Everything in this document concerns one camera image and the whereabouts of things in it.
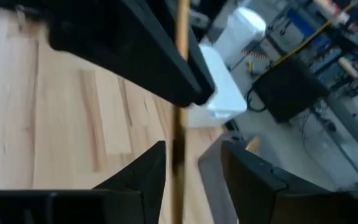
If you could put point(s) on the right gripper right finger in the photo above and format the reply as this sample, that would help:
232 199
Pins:
253 193

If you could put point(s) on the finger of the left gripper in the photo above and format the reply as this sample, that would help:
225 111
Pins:
120 40
197 62

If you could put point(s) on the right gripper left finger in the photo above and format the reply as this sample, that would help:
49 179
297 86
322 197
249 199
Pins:
135 199

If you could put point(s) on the gold fork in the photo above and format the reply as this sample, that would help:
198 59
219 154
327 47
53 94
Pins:
253 145

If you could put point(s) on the white plastic bin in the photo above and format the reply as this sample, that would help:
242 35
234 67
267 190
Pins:
225 93

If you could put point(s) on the grey translucent plastic bin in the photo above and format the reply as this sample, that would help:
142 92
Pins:
211 174

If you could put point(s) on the white trash can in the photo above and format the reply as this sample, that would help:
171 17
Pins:
241 31

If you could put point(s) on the hazard striped floor mat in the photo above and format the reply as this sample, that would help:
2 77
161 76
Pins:
255 54

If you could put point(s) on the blue storage crate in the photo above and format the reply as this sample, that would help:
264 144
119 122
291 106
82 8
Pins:
306 28

